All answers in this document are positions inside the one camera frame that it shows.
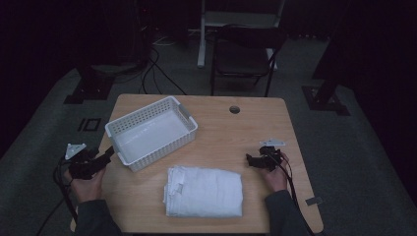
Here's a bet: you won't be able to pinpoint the person's left hand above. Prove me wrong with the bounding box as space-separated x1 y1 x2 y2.
64 166 107 205

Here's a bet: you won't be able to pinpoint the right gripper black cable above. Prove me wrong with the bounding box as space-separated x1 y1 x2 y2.
270 150 319 236

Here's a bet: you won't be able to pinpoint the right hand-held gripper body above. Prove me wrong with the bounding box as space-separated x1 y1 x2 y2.
259 138 286 172

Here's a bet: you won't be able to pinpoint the black folding chair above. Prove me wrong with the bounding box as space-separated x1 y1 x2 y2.
209 24 289 98

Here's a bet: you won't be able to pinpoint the white cloth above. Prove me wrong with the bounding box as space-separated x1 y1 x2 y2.
162 164 245 219

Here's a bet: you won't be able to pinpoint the white plastic basket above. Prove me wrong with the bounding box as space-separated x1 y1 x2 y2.
104 94 200 173

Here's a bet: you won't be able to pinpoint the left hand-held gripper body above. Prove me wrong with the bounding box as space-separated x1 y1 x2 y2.
64 143 106 181

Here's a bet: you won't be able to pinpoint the grey tape piece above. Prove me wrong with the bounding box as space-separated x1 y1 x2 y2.
305 196 324 207

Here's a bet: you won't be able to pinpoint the person's right hand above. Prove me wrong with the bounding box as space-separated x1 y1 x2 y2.
260 151 291 193

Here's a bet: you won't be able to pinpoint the black floor cables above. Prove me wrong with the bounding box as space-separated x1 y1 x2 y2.
140 48 189 96

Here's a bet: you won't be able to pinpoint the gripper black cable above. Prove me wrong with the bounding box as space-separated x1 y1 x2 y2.
270 150 319 236
34 155 81 236

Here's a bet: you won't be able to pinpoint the black metal stand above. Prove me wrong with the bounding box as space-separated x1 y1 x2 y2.
63 63 116 105
301 0 351 117

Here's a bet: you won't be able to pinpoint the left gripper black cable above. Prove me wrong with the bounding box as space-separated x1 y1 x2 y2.
34 155 81 236

